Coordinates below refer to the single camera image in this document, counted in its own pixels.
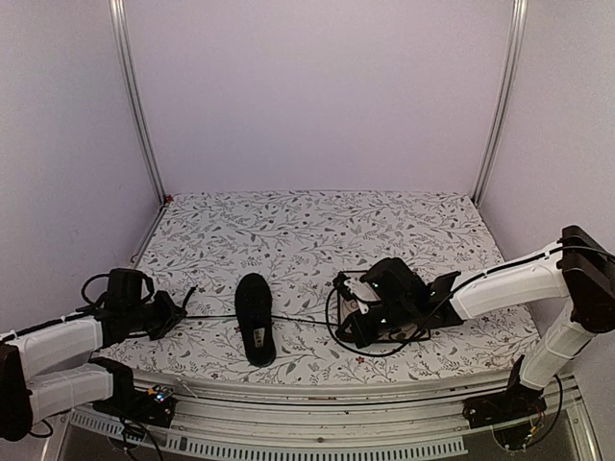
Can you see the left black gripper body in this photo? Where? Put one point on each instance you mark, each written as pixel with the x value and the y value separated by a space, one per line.
pixel 142 319

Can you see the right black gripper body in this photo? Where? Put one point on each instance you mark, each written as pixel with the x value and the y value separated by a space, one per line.
pixel 399 316

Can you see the black canvas shoe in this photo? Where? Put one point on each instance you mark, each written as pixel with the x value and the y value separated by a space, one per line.
pixel 253 305

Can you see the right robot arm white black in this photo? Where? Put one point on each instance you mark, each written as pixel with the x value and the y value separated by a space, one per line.
pixel 574 268

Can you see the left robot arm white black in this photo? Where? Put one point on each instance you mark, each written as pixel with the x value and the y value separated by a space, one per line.
pixel 51 368

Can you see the floral square plate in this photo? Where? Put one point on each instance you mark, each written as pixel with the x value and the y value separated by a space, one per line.
pixel 389 321

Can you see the floral patterned table mat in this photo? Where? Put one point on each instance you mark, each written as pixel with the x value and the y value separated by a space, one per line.
pixel 299 241

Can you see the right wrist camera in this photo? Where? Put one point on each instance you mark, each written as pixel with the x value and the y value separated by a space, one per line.
pixel 358 295

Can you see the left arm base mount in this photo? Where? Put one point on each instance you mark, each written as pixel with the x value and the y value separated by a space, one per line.
pixel 155 407

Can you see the front aluminium rail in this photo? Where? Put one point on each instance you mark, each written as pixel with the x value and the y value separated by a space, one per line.
pixel 422 420

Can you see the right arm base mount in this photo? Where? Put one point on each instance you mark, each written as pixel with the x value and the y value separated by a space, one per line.
pixel 501 407

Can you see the left aluminium frame post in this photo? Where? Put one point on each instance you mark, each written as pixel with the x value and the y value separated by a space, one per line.
pixel 119 25

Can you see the aluminium frame post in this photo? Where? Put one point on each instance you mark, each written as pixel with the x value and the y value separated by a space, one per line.
pixel 119 25
pixel 511 61

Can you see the right aluminium frame post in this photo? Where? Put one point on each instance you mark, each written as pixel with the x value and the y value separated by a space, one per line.
pixel 511 61

